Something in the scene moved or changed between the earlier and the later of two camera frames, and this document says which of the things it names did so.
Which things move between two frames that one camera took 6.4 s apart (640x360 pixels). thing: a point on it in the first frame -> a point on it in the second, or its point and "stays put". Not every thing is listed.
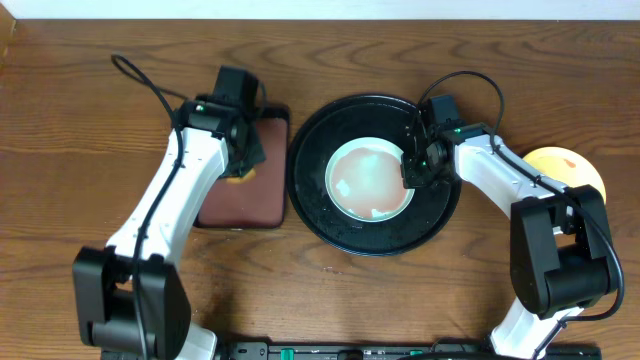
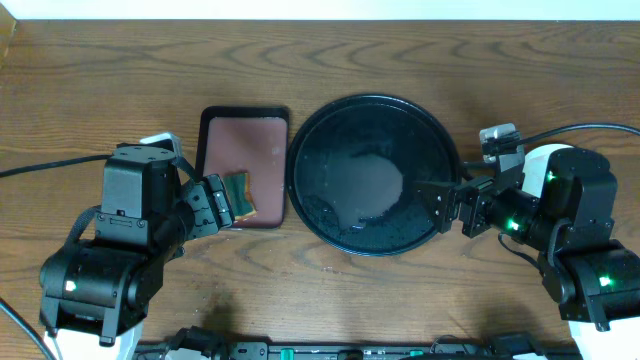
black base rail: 401,350 stays put
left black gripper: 248,159 -> 201,210
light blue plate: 364,181 -> 535,167
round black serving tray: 315,142 stays put
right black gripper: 411,178 -> 478,190
